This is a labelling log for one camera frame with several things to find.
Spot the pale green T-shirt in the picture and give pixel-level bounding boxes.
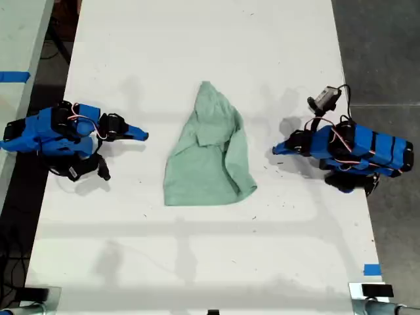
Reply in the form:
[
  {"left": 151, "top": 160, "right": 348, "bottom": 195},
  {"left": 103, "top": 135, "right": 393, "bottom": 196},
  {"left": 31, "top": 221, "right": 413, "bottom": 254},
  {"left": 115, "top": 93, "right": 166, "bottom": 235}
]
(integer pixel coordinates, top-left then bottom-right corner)
[{"left": 163, "top": 80, "right": 259, "bottom": 207}]

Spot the long blue tape strip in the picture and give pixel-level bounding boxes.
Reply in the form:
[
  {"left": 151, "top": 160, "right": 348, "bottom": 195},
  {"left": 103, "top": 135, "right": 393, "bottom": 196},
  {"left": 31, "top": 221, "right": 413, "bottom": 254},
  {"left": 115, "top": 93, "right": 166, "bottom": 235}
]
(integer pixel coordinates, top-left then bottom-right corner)
[{"left": 0, "top": 70, "right": 32, "bottom": 83}]

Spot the neighbouring white table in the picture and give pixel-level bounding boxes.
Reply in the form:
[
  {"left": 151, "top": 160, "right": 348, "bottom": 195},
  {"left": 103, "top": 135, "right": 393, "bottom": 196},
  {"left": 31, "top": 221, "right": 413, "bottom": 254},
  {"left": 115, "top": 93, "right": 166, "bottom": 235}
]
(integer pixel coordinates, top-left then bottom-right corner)
[{"left": 0, "top": 0, "right": 55, "bottom": 206}]

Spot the small blue tape square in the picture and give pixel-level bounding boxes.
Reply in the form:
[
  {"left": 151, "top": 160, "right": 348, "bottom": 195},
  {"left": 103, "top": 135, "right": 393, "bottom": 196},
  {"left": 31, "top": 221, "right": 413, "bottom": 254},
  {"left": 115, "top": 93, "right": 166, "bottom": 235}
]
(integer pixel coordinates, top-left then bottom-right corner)
[{"left": 363, "top": 262, "right": 383, "bottom": 277}]

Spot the small black box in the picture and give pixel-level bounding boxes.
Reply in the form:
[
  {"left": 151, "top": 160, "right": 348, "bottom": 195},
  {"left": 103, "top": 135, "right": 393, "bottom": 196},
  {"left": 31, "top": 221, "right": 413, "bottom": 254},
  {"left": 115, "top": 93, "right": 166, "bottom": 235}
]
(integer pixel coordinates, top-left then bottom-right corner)
[
  {"left": 361, "top": 283, "right": 394, "bottom": 299},
  {"left": 23, "top": 287, "right": 51, "bottom": 303}
]

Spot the metal pole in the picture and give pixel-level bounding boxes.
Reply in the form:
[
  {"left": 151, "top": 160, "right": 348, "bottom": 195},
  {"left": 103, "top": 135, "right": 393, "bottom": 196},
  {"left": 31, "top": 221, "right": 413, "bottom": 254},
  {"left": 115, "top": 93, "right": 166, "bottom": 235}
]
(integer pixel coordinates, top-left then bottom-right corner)
[
  {"left": 363, "top": 299, "right": 420, "bottom": 315},
  {"left": 0, "top": 303, "right": 47, "bottom": 315}
]

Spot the camera black stalk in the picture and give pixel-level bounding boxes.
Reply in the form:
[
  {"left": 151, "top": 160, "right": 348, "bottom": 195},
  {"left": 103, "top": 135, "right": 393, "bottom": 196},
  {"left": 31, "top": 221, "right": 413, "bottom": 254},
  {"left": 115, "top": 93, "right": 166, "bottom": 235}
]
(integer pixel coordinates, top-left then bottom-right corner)
[{"left": 310, "top": 109, "right": 326, "bottom": 133}]

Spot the arm red white wire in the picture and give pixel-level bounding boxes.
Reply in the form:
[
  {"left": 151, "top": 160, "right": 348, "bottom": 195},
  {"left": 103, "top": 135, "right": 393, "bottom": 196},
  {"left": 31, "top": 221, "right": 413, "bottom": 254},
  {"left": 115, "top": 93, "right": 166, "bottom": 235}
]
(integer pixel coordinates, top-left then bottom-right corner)
[
  {"left": 329, "top": 126, "right": 378, "bottom": 171},
  {"left": 66, "top": 102, "right": 101, "bottom": 141}
]

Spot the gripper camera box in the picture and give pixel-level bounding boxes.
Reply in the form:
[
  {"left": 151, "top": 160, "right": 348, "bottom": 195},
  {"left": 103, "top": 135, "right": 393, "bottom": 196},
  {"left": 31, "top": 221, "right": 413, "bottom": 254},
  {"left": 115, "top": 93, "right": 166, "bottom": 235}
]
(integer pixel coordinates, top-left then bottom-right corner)
[
  {"left": 307, "top": 85, "right": 343, "bottom": 113},
  {"left": 67, "top": 153, "right": 112, "bottom": 183}
]

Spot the camera black cable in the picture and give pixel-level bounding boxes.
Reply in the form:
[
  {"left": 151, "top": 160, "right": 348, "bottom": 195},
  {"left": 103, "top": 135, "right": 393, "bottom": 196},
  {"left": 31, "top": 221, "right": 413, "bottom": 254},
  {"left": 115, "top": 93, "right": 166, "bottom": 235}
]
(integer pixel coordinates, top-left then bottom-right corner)
[{"left": 337, "top": 83, "right": 354, "bottom": 123}]

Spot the black floor cable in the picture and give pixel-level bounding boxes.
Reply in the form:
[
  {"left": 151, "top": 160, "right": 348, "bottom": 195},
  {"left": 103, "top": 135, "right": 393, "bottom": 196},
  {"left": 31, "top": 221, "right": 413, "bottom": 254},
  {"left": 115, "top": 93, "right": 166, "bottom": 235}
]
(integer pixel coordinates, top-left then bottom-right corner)
[
  {"left": 0, "top": 224, "right": 29, "bottom": 298},
  {"left": 41, "top": 18, "right": 72, "bottom": 65}
]

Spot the metal corner bracket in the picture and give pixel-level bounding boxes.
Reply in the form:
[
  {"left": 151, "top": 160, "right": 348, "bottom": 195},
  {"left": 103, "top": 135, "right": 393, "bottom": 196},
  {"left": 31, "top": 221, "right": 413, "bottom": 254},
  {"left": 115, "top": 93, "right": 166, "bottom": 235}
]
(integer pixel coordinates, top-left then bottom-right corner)
[
  {"left": 348, "top": 281, "right": 395, "bottom": 315},
  {"left": 22, "top": 285, "right": 63, "bottom": 315}
]

